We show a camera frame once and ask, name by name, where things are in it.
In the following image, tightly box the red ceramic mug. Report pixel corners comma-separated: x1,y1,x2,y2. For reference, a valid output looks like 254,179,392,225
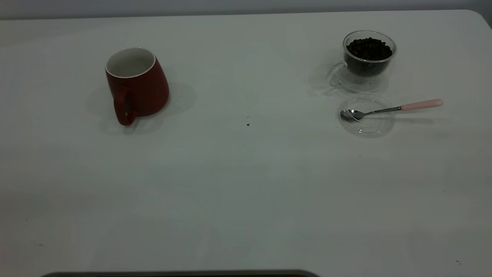
105,47,170,127

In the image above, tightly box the metal spoon pink handle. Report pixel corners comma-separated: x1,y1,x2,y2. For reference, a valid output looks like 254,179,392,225
340,99,444,123

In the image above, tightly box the coffee beans heap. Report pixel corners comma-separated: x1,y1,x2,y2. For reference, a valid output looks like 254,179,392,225
346,37,393,76

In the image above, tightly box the clear round glass saucer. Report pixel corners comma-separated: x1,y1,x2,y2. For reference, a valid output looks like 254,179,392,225
338,93,396,138

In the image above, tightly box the clear glass handled cup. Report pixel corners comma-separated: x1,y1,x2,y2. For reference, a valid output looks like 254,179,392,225
327,30,397,93

